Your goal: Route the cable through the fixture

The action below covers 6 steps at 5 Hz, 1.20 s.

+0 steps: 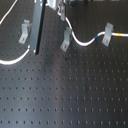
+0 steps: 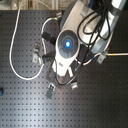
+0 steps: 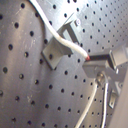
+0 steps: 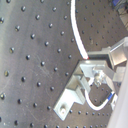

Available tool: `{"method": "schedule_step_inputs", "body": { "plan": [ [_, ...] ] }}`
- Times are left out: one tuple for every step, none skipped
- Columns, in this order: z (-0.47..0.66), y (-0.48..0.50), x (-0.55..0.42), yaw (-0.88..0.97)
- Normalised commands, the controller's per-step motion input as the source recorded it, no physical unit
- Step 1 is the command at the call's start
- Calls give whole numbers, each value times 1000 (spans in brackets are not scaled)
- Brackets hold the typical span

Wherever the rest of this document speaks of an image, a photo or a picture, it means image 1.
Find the silver gripper block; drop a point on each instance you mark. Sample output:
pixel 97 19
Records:
pixel 38 17

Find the middle metal cable clip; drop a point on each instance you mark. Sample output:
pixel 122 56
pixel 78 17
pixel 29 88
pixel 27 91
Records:
pixel 67 39

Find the metal cable clip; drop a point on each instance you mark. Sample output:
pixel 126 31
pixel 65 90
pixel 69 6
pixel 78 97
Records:
pixel 108 33
pixel 67 39
pixel 26 28

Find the left metal cable clip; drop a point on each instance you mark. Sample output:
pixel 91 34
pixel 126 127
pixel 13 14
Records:
pixel 26 28

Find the right metal cable clip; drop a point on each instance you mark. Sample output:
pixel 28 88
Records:
pixel 108 33

